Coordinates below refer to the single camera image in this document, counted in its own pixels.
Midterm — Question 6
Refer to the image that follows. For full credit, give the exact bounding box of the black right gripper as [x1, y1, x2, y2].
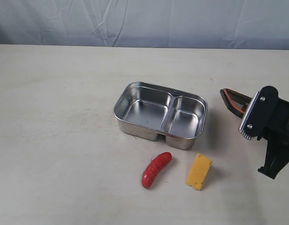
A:
[220, 86, 289, 180]

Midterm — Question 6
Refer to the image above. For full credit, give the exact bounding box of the yellow toy cheese slice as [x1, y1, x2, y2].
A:
[185, 153, 212, 191]

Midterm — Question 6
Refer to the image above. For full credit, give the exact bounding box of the red toy sausage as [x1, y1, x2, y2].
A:
[141, 152, 172, 188]

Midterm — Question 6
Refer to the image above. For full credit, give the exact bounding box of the dark transparent box lid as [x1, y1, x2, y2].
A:
[228, 99, 250, 113]

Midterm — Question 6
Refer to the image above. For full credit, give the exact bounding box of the stainless steel lunch box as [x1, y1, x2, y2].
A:
[113, 82, 208, 150]

